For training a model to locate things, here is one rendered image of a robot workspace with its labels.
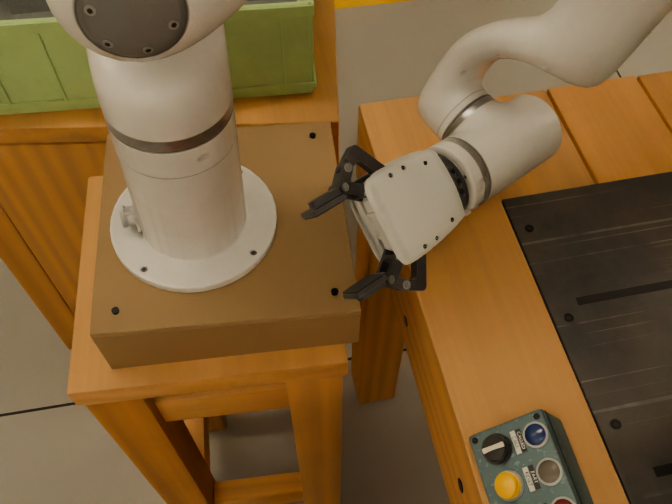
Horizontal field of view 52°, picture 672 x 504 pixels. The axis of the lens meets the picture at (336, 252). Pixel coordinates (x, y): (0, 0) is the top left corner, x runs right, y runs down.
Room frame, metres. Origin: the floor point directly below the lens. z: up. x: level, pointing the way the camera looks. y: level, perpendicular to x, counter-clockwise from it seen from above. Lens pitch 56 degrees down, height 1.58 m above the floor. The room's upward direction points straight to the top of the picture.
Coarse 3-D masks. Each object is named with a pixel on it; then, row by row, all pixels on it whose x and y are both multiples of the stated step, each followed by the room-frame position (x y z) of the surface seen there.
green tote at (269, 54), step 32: (0, 32) 0.79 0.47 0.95; (32, 32) 0.79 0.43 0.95; (64, 32) 0.80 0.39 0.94; (256, 32) 0.83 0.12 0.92; (288, 32) 0.83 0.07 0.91; (0, 64) 0.79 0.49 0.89; (32, 64) 0.79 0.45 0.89; (64, 64) 0.80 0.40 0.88; (256, 64) 0.83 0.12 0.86; (288, 64) 0.83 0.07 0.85; (0, 96) 0.79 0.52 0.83; (32, 96) 0.79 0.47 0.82; (64, 96) 0.79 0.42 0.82; (96, 96) 0.80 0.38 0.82; (256, 96) 0.83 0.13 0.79
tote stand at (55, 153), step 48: (288, 96) 0.83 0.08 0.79; (336, 96) 0.83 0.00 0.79; (0, 144) 0.76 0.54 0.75; (48, 144) 0.76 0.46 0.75; (96, 144) 0.76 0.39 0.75; (336, 144) 0.77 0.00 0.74; (0, 192) 0.75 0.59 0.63; (48, 192) 0.76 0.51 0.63; (0, 240) 0.75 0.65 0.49; (48, 240) 0.76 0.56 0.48; (48, 288) 0.75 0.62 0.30
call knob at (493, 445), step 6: (486, 438) 0.22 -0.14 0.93; (492, 438) 0.21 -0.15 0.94; (498, 438) 0.21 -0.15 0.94; (504, 438) 0.21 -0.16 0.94; (486, 444) 0.21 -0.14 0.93; (492, 444) 0.21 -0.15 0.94; (498, 444) 0.21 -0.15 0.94; (504, 444) 0.21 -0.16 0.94; (486, 450) 0.20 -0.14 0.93; (492, 450) 0.20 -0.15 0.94; (498, 450) 0.20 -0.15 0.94; (504, 450) 0.20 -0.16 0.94; (486, 456) 0.20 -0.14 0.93; (492, 456) 0.20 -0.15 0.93; (498, 456) 0.20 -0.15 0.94; (504, 456) 0.20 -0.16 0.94; (498, 462) 0.19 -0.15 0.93
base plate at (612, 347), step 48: (576, 192) 0.54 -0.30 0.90; (624, 192) 0.54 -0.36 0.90; (528, 240) 0.47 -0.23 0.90; (576, 240) 0.47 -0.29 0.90; (624, 240) 0.47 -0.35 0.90; (576, 288) 0.40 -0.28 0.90; (624, 288) 0.40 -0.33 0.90; (576, 336) 0.34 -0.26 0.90; (624, 336) 0.34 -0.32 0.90; (624, 384) 0.28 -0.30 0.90; (624, 432) 0.23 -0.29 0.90; (624, 480) 0.18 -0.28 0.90
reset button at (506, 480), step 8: (504, 472) 0.18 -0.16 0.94; (496, 480) 0.18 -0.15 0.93; (504, 480) 0.17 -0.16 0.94; (512, 480) 0.17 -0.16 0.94; (496, 488) 0.17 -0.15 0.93; (504, 488) 0.17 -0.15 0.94; (512, 488) 0.17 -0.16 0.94; (520, 488) 0.17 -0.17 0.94; (504, 496) 0.16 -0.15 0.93; (512, 496) 0.16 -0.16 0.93
